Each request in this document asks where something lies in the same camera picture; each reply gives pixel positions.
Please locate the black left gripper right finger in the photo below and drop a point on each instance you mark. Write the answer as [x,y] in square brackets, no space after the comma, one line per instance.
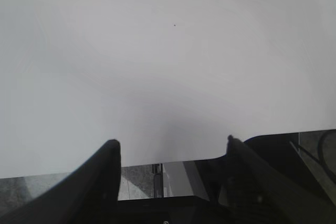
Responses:
[260,194]

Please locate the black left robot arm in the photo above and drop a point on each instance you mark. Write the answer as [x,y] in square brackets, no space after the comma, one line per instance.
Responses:
[279,151]

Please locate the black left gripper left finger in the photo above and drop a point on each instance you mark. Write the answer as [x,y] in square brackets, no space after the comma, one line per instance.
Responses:
[88,195]

